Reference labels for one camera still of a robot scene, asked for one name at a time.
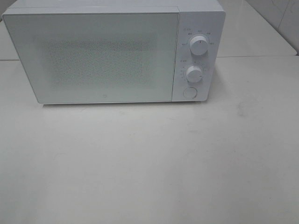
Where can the upper white power knob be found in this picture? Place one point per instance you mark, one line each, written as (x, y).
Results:
(198, 44)

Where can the white timer knob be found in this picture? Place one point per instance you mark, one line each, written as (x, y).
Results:
(194, 74)

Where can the white microwave door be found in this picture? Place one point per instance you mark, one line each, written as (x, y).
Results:
(96, 58)

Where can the white microwave oven body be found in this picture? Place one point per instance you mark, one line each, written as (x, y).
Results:
(194, 17)

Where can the round white door button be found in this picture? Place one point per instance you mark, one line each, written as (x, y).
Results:
(190, 92)

